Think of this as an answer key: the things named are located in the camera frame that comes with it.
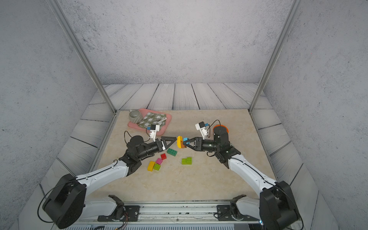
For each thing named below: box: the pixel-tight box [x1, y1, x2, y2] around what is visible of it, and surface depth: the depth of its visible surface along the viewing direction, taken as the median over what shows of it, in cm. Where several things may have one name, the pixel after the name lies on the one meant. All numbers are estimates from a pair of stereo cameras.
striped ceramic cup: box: [128, 109, 144, 125], surface depth 111 cm
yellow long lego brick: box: [176, 135, 183, 149], surface depth 74 cm
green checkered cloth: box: [138, 112, 167, 130], surface depth 115 cm
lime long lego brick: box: [181, 158, 187, 165], surface depth 93 cm
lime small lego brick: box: [186, 156, 193, 165], surface depth 91 cm
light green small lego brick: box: [153, 163, 161, 171], surface depth 91 cm
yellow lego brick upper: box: [147, 161, 156, 173], surface depth 91 cm
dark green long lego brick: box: [166, 148, 178, 157], surface depth 97 cm
